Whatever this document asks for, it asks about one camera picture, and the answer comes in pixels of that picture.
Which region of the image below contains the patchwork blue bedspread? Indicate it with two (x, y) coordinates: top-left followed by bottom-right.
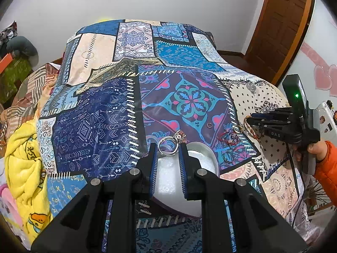
(31, 20), (307, 252)

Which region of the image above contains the green patterned bag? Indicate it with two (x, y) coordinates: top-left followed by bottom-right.
(1, 57), (32, 104)

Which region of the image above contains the right hand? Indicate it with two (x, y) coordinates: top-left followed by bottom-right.
(293, 141), (328, 162)

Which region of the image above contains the brown wooden door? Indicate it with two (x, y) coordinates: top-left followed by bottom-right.
(245, 0), (314, 85)

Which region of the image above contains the striped brown blanket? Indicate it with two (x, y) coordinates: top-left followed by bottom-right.
(1, 63), (60, 141)

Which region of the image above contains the round purple jewelry box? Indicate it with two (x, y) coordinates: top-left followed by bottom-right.
(152, 142), (219, 218)

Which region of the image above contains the silver ring with stone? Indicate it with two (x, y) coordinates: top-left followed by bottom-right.
(157, 129), (187, 155)

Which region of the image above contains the beaded bracelet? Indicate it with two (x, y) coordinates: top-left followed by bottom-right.
(243, 115), (264, 140)

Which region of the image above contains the yellow cartoon blanket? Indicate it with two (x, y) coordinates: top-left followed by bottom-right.
(5, 119), (53, 243)

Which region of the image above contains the grey pillow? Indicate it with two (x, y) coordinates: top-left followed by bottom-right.
(5, 36), (39, 66)

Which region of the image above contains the orange box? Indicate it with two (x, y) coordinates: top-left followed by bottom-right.
(0, 53), (13, 74)

